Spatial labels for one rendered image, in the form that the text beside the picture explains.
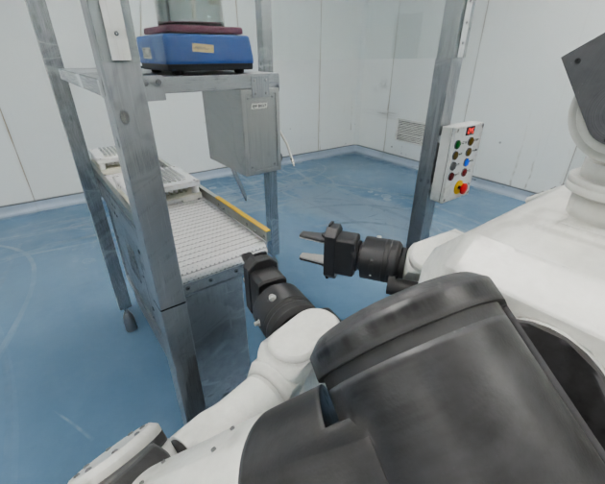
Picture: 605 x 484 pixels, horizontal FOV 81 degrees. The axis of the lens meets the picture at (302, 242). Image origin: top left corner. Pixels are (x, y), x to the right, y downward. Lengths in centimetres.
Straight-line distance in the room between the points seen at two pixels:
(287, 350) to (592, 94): 36
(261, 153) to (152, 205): 30
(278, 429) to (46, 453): 174
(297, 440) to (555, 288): 17
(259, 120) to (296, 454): 79
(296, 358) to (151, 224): 46
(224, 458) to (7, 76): 412
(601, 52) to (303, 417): 25
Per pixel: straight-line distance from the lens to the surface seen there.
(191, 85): 81
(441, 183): 134
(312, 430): 17
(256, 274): 60
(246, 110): 87
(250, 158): 89
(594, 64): 28
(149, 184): 75
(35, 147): 430
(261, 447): 20
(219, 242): 105
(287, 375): 43
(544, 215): 33
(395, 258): 69
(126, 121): 72
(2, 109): 426
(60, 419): 200
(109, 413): 191
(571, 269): 26
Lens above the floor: 139
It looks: 28 degrees down
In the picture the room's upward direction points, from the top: straight up
